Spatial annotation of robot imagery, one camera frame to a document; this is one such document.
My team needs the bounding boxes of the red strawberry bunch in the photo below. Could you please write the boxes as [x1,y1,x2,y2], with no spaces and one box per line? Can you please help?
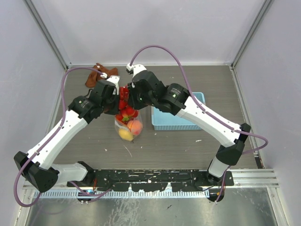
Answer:
[115,86,139,124]

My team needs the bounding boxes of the clear zip top bag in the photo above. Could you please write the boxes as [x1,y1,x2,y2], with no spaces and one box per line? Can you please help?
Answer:
[114,101,143,142]

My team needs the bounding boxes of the orange pink peach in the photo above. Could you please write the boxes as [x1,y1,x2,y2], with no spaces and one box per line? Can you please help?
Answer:
[127,120,143,136]

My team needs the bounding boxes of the yellow apple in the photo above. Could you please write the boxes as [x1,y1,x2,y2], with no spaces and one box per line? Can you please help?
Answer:
[118,128,134,141]

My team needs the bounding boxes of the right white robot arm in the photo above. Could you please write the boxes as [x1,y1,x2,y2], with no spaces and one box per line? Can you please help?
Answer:
[128,70,251,186]

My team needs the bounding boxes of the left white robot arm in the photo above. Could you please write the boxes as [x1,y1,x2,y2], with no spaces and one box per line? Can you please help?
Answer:
[14,76,119,193]

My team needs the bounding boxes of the brown cloth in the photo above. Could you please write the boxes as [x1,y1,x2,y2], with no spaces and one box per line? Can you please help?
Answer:
[85,63,118,88]

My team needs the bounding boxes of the light blue plastic basket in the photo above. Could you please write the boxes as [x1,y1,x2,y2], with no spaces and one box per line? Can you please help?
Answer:
[151,106,201,131]

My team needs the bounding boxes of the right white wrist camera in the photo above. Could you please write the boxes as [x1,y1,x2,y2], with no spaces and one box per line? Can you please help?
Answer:
[127,64,147,90]

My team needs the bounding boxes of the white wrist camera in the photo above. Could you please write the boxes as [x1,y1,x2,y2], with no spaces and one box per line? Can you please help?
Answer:
[101,73,120,95]
[127,64,147,90]

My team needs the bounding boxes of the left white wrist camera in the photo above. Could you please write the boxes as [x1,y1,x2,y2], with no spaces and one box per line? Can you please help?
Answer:
[101,73,120,95]

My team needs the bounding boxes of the aluminium frame post left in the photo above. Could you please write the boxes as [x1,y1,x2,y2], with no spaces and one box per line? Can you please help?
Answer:
[23,0,71,70]

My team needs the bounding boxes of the aluminium frame post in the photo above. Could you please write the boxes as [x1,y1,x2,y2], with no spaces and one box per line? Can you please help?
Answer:
[23,0,71,70]
[231,0,274,69]

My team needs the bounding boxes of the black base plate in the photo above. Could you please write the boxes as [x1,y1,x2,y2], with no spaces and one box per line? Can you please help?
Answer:
[75,169,234,192]

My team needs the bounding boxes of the white slotted cable duct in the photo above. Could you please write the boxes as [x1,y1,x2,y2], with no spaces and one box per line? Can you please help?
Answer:
[40,189,209,199]

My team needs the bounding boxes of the aluminium frame post right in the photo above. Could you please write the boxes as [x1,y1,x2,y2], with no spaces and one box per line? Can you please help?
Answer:
[231,0,274,69]

